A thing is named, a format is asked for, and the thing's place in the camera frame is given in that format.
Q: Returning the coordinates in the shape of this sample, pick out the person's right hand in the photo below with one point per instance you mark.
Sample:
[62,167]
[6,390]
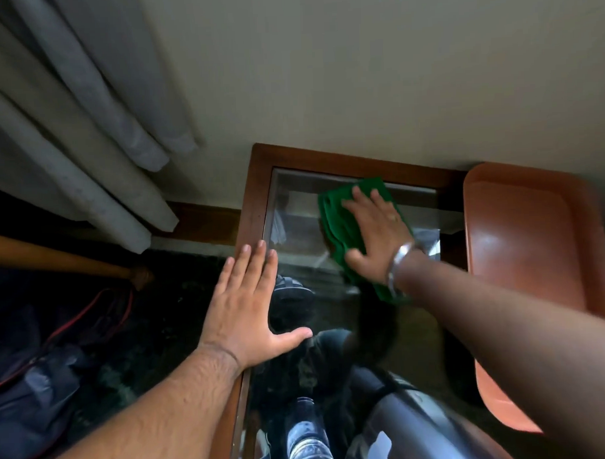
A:
[384,239]

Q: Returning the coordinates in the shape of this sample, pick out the person's left hand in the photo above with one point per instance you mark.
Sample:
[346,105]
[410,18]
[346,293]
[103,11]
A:
[243,318]

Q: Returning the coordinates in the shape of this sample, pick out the person's left middle finger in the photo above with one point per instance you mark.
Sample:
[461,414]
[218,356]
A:
[253,273]

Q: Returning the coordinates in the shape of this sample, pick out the person's right middle finger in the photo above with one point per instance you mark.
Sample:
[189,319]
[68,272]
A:
[367,201]

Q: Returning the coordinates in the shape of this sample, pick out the person's left thumb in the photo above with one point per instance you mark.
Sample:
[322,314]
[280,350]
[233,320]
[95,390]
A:
[291,339]

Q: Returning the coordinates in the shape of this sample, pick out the person's right thumb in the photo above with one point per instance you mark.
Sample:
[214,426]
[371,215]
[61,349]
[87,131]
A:
[359,265]

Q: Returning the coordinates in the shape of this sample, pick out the person's left little finger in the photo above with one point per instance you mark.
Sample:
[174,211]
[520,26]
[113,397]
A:
[222,284]

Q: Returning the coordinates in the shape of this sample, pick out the green cleaning cloth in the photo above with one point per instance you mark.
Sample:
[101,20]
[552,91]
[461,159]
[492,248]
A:
[338,225]

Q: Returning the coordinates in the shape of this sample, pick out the person's right forearm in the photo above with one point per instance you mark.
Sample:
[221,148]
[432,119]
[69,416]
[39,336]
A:
[509,348]

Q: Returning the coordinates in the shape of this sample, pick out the person's left forearm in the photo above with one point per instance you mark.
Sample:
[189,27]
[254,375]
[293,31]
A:
[155,420]

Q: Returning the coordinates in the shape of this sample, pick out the wooden skirting board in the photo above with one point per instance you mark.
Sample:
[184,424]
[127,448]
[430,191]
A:
[203,223]

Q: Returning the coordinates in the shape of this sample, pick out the wooden glass-top table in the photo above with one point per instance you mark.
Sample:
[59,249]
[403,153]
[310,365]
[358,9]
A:
[254,199]

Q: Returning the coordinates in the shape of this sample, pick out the orange plastic tray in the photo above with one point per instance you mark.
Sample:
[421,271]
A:
[525,239]

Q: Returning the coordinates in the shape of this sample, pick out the wooden furniture rod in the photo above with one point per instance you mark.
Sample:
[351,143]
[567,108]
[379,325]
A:
[46,255]

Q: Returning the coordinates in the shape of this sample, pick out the dark bag with red piping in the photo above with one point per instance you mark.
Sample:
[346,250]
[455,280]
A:
[31,405]

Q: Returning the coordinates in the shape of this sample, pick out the grey curtain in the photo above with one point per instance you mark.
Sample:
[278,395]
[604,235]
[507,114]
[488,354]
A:
[56,121]

